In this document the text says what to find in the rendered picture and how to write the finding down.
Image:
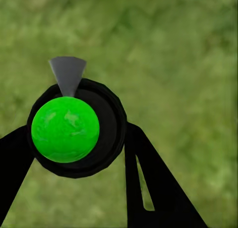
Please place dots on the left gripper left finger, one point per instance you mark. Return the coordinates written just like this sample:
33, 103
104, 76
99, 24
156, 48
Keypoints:
15, 161

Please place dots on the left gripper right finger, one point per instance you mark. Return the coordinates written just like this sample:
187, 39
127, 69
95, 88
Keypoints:
173, 209

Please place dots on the pesticide atomizer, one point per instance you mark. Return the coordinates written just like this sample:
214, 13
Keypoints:
78, 126

